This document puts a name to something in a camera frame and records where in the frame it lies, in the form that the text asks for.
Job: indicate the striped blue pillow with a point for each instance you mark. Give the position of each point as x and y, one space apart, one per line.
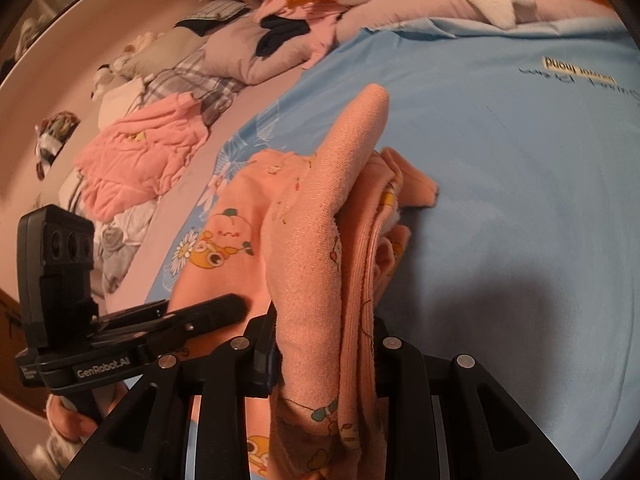
215 12

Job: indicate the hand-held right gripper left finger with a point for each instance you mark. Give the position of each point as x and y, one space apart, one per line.
260 357

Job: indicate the blue floral bed sheet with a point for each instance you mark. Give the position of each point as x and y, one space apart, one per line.
500 185

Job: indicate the orange cartoon print garment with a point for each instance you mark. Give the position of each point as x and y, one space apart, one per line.
320 260

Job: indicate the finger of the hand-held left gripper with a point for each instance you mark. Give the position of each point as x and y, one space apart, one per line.
210 312

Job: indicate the dark patterned plush toy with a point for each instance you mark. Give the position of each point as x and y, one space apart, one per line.
52 137

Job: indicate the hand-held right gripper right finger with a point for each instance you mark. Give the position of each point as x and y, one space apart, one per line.
395 360

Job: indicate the dark navy garment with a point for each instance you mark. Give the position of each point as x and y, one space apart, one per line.
277 35

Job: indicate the grey white clothes pile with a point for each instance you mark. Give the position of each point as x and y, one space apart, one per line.
117 237

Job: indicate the person's left hand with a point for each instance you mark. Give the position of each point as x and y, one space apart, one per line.
65 412

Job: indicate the light pink garment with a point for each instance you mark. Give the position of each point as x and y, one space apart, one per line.
305 5

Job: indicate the beige pillow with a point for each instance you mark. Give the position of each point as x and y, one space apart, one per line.
235 55

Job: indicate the pink fleece garment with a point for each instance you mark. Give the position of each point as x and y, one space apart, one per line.
140 160

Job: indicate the small white plush toy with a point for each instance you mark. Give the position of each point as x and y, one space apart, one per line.
107 75

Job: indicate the plaid grey pillow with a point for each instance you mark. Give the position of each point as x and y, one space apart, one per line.
187 80

